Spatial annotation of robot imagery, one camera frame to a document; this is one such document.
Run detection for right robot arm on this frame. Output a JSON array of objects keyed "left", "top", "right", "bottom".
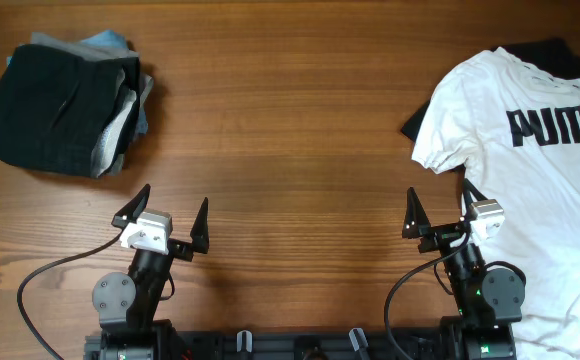
[{"left": 402, "top": 180, "right": 526, "bottom": 359}]

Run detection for black garment right side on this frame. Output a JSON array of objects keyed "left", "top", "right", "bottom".
[{"left": 400, "top": 37, "right": 580, "bottom": 143}]

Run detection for grey folded garment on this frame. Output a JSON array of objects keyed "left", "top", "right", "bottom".
[{"left": 29, "top": 31, "right": 154, "bottom": 179}]

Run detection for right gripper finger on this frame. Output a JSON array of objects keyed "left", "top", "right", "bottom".
[
  {"left": 461, "top": 178, "right": 487, "bottom": 210},
  {"left": 402, "top": 187, "right": 430, "bottom": 238}
]

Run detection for blue folded garment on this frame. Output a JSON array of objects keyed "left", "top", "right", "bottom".
[{"left": 29, "top": 30, "right": 154, "bottom": 136}]

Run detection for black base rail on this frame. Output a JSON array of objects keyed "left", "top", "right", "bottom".
[{"left": 83, "top": 327, "right": 517, "bottom": 360}]

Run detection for white Puma t-shirt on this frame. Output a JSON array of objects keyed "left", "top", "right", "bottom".
[{"left": 412, "top": 49, "right": 580, "bottom": 359}]

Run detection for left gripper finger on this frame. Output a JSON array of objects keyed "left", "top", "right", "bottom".
[
  {"left": 111, "top": 184, "right": 151, "bottom": 229},
  {"left": 190, "top": 197, "right": 209, "bottom": 254}
]

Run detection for black folded garment on stack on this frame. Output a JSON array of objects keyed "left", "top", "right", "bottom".
[{"left": 0, "top": 44, "right": 140, "bottom": 177}]

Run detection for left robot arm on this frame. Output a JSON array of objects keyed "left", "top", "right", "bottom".
[{"left": 84, "top": 185, "right": 209, "bottom": 360}]

